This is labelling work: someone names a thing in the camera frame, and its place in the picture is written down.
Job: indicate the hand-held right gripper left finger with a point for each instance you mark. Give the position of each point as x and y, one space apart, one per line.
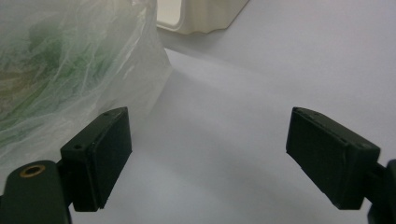
99 161

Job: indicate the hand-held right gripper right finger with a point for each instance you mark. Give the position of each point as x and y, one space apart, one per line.
330 155

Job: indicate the clear plastic bag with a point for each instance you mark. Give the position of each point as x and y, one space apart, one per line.
93 46

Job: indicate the white plastic bin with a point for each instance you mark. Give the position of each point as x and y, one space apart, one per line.
202 15

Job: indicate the green snack packet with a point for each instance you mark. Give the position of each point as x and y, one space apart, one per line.
59 65

